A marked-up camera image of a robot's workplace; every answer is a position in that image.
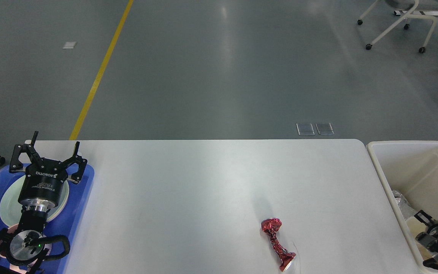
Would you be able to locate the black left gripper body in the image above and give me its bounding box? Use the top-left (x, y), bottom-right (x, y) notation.
top-left (18, 164), bottom-right (68, 208)

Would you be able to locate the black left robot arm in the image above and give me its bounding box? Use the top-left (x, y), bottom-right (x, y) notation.
top-left (0, 131), bottom-right (87, 274)

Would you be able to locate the white rolling chair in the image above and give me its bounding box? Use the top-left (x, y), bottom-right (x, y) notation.
top-left (365, 0), bottom-right (438, 54)

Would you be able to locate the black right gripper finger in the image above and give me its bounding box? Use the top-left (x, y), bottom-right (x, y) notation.
top-left (414, 210), bottom-right (436, 229)

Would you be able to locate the beige plastic bin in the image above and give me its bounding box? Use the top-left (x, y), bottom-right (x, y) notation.
top-left (366, 140), bottom-right (438, 274)

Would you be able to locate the red foil wrapper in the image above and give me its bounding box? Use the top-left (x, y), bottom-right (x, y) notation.
top-left (260, 217), bottom-right (297, 272)

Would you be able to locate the foil sheet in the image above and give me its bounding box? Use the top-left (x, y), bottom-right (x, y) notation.
top-left (392, 190), bottom-right (418, 220)

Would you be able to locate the white paper cup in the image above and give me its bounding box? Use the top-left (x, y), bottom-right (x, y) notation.
top-left (406, 216), bottom-right (427, 238)

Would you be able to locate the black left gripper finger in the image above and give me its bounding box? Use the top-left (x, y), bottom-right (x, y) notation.
top-left (54, 141), bottom-right (88, 185)
top-left (9, 131), bottom-right (43, 174)

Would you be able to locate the blue plastic tray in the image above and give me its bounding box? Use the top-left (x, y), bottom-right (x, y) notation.
top-left (0, 166), bottom-right (94, 274)

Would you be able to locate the mint green plate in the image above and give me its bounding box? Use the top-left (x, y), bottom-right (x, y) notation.
top-left (0, 177), bottom-right (70, 227)

